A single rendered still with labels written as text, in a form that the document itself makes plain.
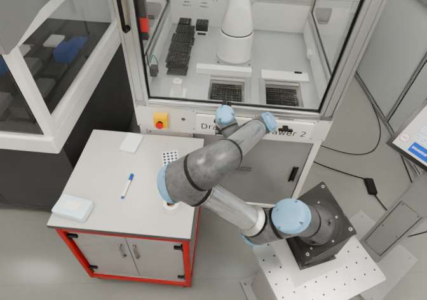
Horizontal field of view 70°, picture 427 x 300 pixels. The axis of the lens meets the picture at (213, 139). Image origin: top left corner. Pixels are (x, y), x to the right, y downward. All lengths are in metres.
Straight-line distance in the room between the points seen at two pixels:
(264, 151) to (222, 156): 1.00
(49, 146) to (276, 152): 1.20
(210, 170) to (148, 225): 0.66
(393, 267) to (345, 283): 1.04
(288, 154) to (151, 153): 0.78
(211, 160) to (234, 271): 1.40
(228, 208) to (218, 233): 1.23
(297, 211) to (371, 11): 0.79
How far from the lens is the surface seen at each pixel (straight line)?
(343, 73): 1.48
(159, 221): 1.40
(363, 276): 1.45
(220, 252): 2.16
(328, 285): 1.38
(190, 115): 1.60
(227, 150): 0.83
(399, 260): 2.47
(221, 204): 0.97
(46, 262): 2.34
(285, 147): 1.78
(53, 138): 1.64
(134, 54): 1.44
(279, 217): 1.09
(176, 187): 0.86
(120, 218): 1.44
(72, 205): 1.48
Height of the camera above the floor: 1.99
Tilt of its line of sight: 47 degrees down
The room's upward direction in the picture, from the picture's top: 3 degrees clockwise
